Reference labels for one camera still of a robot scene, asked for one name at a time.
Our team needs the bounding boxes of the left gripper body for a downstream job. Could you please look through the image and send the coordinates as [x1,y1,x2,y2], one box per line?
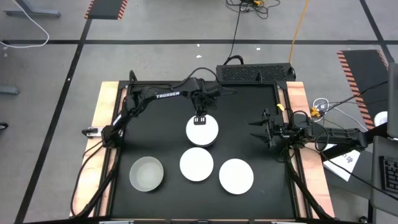
[188,88,222,118]

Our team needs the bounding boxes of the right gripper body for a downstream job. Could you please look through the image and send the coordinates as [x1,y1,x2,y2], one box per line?
[264,108,293,149]

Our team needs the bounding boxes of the white bowl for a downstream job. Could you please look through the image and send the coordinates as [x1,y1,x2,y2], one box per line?
[218,158,255,195]
[179,146,215,182]
[185,114,220,146]

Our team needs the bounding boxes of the pale grey bowl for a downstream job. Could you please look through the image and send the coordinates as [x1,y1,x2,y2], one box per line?
[129,156,165,193]

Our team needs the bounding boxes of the black perforated computer tower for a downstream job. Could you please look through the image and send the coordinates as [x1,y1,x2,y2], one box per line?
[215,63,297,83]

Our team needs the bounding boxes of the wooden table board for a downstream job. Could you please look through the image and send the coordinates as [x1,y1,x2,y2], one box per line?
[70,80,128,218]
[278,81,336,218]

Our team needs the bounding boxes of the white paper sheet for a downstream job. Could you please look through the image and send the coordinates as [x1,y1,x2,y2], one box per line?
[322,142,361,183]

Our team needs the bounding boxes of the black metal bar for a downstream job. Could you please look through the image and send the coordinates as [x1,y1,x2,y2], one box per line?
[322,124,389,161]

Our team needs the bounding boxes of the black orange-striped floor mat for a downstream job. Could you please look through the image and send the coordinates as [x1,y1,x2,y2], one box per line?
[336,49,390,131]
[84,0,129,21]

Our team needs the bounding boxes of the white round container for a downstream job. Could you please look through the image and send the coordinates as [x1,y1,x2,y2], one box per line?
[374,111,389,128]

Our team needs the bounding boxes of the grey monitor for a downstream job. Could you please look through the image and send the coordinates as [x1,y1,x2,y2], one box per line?
[387,62,398,139]

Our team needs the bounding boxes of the black keyboard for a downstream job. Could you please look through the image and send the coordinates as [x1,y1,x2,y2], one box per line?
[379,155,398,195]

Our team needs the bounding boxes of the grey desk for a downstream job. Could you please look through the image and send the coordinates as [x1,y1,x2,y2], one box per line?
[369,135,398,217]

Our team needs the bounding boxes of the grey desk foot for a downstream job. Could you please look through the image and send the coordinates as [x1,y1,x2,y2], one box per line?
[4,0,62,19]
[0,86,21,95]

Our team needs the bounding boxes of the black aluminium table frame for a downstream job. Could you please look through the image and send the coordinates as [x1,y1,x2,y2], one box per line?
[70,70,336,224]

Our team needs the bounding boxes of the black power cable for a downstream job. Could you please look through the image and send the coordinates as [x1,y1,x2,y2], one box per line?
[228,9,243,65]

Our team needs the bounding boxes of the yellow cable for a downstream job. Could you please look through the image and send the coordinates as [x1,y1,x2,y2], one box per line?
[288,0,311,65]

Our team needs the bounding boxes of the silver clamp bracket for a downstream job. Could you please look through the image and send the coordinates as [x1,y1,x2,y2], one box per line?
[81,126,104,138]

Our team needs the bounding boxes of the tangled floor cables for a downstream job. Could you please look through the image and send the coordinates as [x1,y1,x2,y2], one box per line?
[226,0,281,20]

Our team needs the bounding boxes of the white floor cable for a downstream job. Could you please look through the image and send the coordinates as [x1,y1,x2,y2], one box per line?
[0,0,50,50]

